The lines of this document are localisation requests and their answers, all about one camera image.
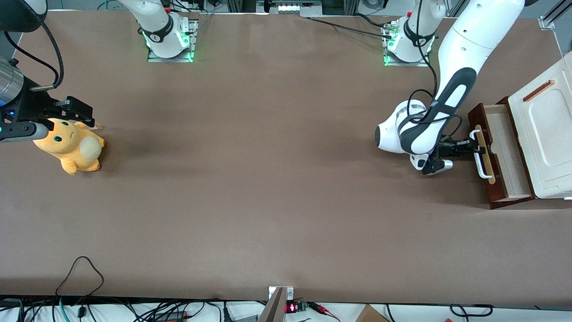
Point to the orange plush toy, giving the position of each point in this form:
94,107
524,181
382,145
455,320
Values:
71,150

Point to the copper strip on cabinet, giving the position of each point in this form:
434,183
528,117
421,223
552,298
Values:
538,91

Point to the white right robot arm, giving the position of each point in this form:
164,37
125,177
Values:
161,31

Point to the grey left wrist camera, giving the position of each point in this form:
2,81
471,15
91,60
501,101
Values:
444,165

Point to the black power adapter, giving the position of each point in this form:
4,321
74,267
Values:
172,316

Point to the grey metal camera post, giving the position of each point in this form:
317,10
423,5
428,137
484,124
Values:
273,308

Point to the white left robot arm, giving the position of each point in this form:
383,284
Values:
469,40

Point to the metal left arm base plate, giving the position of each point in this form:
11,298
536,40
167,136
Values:
409,63

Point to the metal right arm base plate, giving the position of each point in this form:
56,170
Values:
170,59

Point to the aluminium profile bracket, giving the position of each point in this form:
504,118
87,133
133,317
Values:
547,22

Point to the white power strip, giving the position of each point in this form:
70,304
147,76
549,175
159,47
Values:
290,8

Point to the red LED display module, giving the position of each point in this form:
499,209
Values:
291,307

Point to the brown cardboard box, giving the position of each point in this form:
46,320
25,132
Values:
371,315

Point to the white cabinet body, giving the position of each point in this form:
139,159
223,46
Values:
549,134

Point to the red clip leads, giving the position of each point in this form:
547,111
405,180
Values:
324,311

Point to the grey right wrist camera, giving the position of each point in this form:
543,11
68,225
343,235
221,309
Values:
22,131

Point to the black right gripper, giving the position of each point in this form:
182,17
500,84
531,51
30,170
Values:
30,104

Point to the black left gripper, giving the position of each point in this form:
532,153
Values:
449,146

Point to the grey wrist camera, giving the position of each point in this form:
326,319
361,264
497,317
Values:
22,131
444,165

